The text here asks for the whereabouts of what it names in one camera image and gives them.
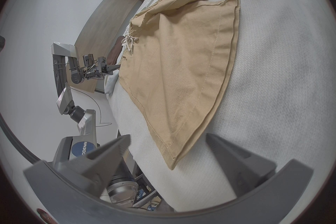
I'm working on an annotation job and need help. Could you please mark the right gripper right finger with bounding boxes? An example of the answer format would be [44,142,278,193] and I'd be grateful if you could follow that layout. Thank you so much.
[206,133,277,199]

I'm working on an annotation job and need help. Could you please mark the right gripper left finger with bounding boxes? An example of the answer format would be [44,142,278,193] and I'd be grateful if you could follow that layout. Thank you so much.
[69,134,131,199]

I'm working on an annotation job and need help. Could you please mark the tan shorts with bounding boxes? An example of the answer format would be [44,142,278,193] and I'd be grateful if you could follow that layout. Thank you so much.
[119,0,241,170]

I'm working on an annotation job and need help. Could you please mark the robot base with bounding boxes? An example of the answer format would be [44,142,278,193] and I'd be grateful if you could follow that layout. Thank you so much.
[52,85,164,211]

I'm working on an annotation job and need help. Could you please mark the pale grey garment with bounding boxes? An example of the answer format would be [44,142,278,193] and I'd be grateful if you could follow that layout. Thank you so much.
[104,71,121,95]

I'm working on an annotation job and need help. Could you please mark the dark brown garment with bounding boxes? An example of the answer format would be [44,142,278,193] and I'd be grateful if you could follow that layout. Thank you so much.
[107,36,127,65]

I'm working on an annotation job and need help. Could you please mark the black cable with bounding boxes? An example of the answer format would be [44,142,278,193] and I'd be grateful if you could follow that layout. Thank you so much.
[69,86,114,128]

